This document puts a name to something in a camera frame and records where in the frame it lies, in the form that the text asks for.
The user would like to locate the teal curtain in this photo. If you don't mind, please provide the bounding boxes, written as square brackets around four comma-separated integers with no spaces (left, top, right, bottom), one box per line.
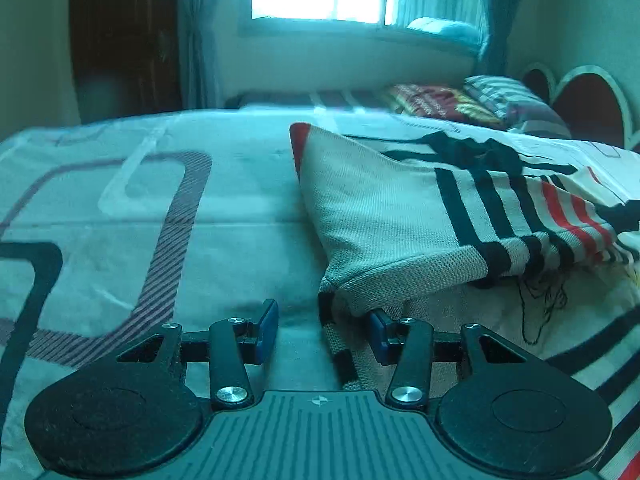
[175,0,222,109]
[472,0,523,78]

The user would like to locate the dark wooden wardrobe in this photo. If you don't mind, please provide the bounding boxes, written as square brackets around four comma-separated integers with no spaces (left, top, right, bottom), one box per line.
[69,0,184,126]

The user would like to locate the striped pillow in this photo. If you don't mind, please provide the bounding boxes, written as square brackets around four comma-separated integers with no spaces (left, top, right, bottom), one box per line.
[462,75,572,139]

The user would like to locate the red printed pillow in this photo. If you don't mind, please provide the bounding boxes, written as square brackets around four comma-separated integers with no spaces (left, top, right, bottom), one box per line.
[384,82,507,131]

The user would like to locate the striped knit sweater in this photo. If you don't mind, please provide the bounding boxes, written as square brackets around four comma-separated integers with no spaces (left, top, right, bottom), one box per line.
[289,122,640,392]

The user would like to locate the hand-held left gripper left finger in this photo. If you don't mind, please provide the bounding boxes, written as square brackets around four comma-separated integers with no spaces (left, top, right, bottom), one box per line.
[116,299,279,411]

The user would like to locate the pale folded cloth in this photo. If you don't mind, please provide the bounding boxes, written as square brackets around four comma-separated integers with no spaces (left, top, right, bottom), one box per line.
[406,16,490,55]

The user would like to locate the curved wooden headboard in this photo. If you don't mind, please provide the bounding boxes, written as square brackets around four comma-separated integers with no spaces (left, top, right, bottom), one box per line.
[520,62,640,152]

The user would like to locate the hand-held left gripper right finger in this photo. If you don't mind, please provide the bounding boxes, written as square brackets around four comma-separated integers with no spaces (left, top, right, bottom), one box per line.
[368,309,532,411]

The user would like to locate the patterned bedsheet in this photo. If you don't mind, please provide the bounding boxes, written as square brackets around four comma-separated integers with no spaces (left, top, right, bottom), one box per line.
[0,107,640,480]

